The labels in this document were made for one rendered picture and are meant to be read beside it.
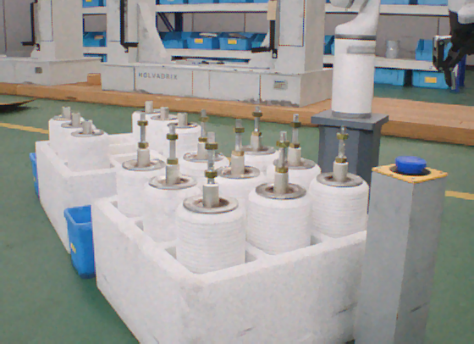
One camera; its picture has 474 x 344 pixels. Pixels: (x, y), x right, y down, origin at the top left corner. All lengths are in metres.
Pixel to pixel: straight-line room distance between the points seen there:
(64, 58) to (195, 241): 3.48
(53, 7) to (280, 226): 3.44
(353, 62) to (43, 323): 0.80
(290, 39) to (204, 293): 2.33
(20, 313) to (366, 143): 0.77
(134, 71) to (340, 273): 2.76
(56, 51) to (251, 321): 3.47
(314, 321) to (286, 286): 0.09
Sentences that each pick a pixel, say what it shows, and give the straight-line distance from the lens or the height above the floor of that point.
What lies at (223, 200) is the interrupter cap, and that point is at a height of 0.25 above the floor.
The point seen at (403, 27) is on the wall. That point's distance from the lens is 9.12.
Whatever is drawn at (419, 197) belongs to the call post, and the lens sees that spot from 0.65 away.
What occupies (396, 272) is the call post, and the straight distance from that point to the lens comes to 0.69.
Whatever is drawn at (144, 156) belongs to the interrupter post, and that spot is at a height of 0.27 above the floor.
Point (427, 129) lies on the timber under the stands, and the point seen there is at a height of 0.05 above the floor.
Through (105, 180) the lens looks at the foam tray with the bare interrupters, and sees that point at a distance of 1.16.
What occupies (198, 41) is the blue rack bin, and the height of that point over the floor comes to 0.35.
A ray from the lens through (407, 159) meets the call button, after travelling 0.67.
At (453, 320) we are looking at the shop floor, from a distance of 0.99.
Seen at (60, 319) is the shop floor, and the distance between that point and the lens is 0.95.
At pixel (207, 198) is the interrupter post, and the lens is 0.69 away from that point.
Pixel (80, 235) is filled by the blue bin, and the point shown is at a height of 0.10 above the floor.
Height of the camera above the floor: 0.48
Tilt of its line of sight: 14 degrees down
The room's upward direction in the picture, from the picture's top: 1 degrees clockwise
